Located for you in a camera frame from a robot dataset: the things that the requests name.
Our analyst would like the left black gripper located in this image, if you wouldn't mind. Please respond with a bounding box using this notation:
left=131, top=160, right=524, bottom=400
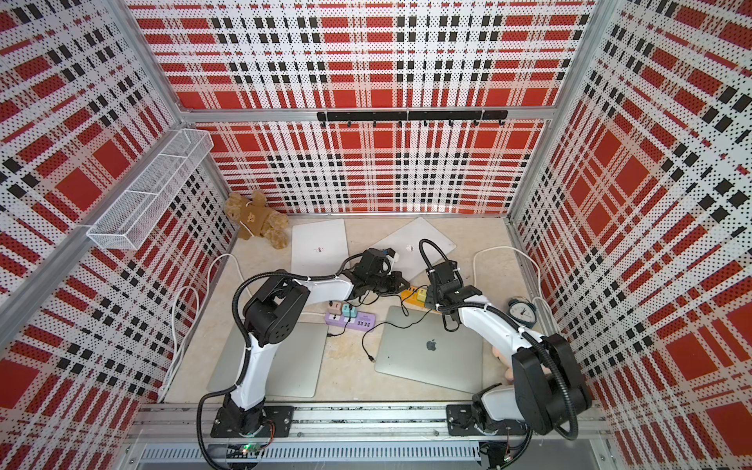
left=368, top=271, right=411, bottom=295

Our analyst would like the black charger cable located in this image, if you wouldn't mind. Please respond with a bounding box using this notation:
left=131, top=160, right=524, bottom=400
left=356, top=293, right=436, bottom=362

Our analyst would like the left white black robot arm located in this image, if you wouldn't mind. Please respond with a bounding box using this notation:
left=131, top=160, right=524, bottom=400
left=196, top=248, right=409, bottom=439

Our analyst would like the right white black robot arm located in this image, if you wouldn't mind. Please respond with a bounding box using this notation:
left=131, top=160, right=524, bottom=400
left=426, top=260, right=593, bottom=441

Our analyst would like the white laptop back right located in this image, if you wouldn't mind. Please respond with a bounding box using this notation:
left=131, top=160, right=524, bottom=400
left=373, top=217, right=456, bottom=281

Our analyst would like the white laptop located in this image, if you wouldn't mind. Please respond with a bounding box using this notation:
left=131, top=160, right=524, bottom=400
left=373, top=217, right=456, bottom=281
left=291, top=219, right=350, bottom=276

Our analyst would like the teal charger on purple strip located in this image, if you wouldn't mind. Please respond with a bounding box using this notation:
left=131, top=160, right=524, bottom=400
left=341, top=304, right=358, bottom=318

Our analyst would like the pink charger adapter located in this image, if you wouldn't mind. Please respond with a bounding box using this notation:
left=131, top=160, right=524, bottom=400
left=327, top=301, right=342, bottom=315

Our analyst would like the white laptop back left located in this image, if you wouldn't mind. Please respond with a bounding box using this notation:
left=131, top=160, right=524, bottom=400
left=291, top=219, right=350, bottom=276

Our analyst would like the silver apple laptop front right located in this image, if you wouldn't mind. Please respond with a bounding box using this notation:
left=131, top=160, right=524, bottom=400
left=375, top=307, right=484, bottom=393

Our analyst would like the silver laptop front left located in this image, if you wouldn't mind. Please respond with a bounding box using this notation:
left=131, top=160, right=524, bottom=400
left=207, top=323, right=328, bottom=399

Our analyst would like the orange power strip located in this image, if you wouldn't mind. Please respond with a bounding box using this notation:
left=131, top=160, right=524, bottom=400
left=399, top=285, right=435, bottom=309

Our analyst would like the purple power strip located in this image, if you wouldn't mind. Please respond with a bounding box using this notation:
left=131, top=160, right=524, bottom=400
left=324, top=311, right=377, bottom=331

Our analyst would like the teal alarm clock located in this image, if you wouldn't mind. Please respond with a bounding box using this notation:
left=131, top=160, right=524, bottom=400
left=508, top=298, right=538, bottom=328

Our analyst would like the cartoon boy plush doll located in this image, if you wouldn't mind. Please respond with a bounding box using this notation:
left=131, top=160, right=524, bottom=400
left=492, top=347, right=516, bottom=383

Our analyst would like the brown teddy bear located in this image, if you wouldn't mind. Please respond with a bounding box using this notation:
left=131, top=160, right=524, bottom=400
left=224, top=191, right=290, bottom=250

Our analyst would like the white cable right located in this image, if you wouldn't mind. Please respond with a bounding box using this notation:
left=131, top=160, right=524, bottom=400
left=473, top=245, right=589, bottom=401

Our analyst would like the black hook rail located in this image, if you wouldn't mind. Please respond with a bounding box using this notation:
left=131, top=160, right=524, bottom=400
left=316, top=110, right=509, bottom=125

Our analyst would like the white wire mesh shelf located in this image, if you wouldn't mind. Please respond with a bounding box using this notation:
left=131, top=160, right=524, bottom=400
left=87, top=128, right=213, bottom=251

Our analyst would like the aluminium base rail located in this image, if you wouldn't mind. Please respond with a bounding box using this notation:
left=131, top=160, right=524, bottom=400
left=125, top=400, right=615, bottom=470

